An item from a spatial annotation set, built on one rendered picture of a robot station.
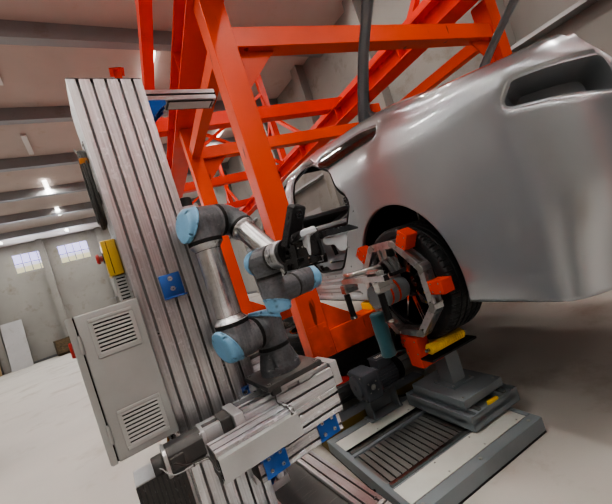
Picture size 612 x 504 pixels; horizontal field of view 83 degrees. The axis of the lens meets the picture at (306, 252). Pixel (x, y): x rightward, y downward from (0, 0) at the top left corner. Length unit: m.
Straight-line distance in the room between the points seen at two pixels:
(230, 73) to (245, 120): 0.31
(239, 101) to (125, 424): 1.85
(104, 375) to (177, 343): 0.24
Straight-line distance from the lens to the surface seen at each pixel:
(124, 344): 1.28
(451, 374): 2.22
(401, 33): 3.42
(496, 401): 2.18
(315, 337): 2.22
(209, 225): 1.18
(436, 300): 1.84
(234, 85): 2.45
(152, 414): 1.33
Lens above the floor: 1.20
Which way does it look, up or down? level
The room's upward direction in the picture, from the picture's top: 18 degrees counter-clockwise
